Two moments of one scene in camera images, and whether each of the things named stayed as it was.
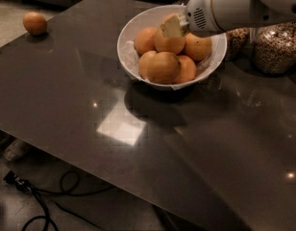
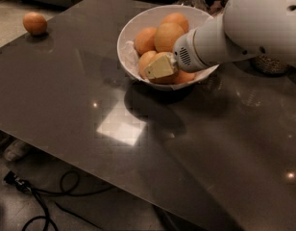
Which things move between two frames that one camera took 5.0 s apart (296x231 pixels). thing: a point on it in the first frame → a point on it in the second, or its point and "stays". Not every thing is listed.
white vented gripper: [200, 15] → [185, 53]
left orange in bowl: [144, 40] stays
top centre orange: [168, 44] stays
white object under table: [15, 150] stays
